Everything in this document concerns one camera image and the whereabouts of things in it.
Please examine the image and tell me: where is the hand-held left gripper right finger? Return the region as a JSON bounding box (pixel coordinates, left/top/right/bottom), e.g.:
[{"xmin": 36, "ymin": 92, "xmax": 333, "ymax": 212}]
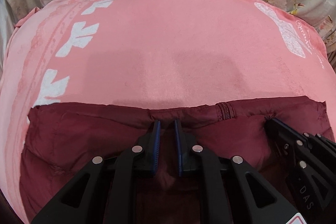
[{"xmin": 174, "ymin": 118, "xmax": 301, "ymax": 224}]

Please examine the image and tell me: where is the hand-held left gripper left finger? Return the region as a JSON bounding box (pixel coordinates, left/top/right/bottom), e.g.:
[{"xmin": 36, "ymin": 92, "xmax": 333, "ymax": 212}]
[{"xmin": 31, "ymin": 120, "xmax": 162, "ymax": 224}]

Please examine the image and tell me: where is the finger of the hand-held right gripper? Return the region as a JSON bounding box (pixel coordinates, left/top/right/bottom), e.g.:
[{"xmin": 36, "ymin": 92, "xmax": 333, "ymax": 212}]
[
  {"xmin": 273, "ymin": 118, "xmax": 336, "ymax": 159},
  {"xmin": 265, "ymin": 119, "xmax": 311, "ymax": 175}
]

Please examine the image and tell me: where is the maroon puffer jacket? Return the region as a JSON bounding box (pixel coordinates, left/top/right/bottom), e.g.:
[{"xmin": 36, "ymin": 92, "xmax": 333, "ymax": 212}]
[{"xmin": 20, "ymin": 95, "xmax": 336, "ymax": 224}]

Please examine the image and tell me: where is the pink printed blanket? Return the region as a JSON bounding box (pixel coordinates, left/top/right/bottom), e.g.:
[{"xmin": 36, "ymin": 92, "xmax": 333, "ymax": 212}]
[{"xmin": 0, "ymin": 0, "xmax": 329, "ymax": 224}]

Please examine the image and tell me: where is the grey satin curtain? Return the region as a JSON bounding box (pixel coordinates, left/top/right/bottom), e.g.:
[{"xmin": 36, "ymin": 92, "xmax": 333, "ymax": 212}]
[{"xmin": 0, "ymin": 0, "xmax": 19, "ymax": 62}]

